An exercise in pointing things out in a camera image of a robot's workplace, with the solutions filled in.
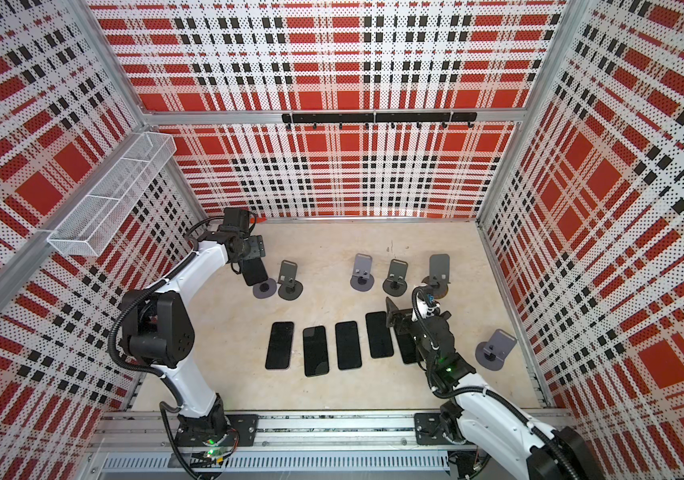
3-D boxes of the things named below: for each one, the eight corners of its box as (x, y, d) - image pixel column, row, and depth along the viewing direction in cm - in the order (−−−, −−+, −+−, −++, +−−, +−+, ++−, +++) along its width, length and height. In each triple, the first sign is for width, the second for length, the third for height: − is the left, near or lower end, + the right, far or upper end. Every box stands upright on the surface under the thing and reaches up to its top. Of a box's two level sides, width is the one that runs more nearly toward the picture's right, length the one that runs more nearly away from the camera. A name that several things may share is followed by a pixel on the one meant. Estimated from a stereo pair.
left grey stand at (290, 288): (282, 300, 101) (275, 283, 92) (286, 278, 106) (279, 260, 98) (301, 300, 101) (296, 283, 92) (304, 278, 106) (300, 260, 98)
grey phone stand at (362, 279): (353, 289, 103) (352, 271, 94) (357, 271, 108) (357, 252, 99) (372, 292, 102) (373, 274, 94) (375, 274, 107) (376, 255, 99)
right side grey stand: (470, 357, 88) (481, 343, 80) (481, 338, 92) (493, 323, 83) (492, 373, 85) (507, 360, 77) (503, 353, 89) (518, 339, 80)
